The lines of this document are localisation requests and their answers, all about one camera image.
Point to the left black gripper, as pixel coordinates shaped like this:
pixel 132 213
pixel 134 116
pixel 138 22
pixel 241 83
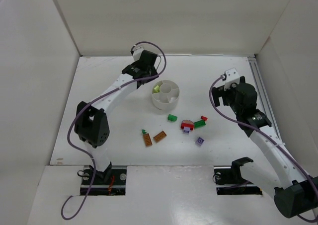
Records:
pixel 151 74

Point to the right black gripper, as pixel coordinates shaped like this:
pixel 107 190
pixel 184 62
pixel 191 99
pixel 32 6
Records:
pixel 221 93

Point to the brown lego plate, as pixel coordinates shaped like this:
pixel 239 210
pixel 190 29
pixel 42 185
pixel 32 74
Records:
pixel 147 140
pixel 160 136

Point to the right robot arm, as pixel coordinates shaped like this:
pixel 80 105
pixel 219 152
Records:
pixel 293 190

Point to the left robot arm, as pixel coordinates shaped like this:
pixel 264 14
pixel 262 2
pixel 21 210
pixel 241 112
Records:
pixel 92 126

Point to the white round divided container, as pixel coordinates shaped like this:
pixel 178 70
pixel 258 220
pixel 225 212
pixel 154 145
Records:
pixel 168 96

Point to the green lego plate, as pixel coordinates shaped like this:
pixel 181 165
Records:
pixel 199 124

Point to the dark green lego brick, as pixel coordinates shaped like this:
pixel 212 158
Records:
pixel 172 118

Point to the red pink lego figure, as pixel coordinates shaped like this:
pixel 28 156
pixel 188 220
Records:
pixel 187 126

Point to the purple lego brick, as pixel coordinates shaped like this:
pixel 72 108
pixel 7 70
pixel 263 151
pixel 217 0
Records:
pixel 199 141

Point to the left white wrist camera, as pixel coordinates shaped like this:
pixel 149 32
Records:
pixel 136 51

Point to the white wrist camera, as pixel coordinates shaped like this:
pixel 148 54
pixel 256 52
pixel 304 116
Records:
pixel 230 77
pixel 136 51

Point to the aluminium rail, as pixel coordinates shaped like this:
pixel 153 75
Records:
pixel 262 93

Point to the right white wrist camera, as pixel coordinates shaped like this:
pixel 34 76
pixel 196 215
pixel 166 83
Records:
pixel 230 77

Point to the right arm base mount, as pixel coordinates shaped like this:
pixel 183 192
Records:
pixel 229 181

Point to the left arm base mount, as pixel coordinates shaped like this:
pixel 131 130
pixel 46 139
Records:
pixel 115 184

